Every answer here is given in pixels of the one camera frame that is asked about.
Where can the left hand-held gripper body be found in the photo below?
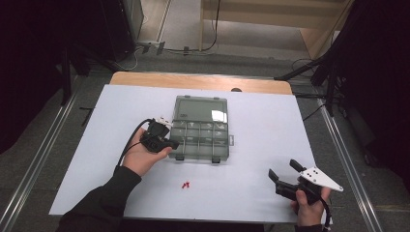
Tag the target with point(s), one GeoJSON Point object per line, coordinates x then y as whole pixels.
{"type": "Point", "coordinates": [156, 138]}

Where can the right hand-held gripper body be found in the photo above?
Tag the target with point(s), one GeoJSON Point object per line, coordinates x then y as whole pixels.
{"type": "Point", "coordinates": [317, 180]}

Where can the grey transparent compartment box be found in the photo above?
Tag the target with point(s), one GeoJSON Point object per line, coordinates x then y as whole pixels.
{"type": "Point", "coordinates": [199, 135]}

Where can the person's left hand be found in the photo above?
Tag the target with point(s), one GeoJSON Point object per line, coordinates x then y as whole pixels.
{"type": "Point", "coordinates": [141, 159]}

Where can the person's right hand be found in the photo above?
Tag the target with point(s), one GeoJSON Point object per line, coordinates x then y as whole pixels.
{"type": "Point", "coordinates": [309, 212]}

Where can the white table sheet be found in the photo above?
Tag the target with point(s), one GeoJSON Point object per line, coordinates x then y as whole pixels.
{"type": "Point", "coordinates": [257, 129]}

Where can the wooden table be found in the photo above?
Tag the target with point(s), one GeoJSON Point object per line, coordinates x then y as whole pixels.
{"type": "Point", "coordinates": [193, 82]}

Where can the power strip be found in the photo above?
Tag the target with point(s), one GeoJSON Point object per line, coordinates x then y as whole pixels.
{"type": "Point", "coordinates": [150, 45]}

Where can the black curtain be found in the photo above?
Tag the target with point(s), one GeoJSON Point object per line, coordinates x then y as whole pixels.
{"type": "Point", "coordinates": [383, 80]}
{"type": "Point", "coordinates": [32, 64]}

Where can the grey metal cabinet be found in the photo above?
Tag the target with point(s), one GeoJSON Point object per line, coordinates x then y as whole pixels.
{"type": "Point", "coordinates": [133, 19]}

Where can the beige wooden furniture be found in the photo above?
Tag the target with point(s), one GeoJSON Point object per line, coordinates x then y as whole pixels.
{"type": "Point", "coordinates": [257, 19]}

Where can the aluminium floor rail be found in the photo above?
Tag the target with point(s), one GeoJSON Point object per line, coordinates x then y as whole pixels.
{"type": "Point", "coordinates": [38, 161]}
{"type": "Point", "coordinates": [346, 161]}

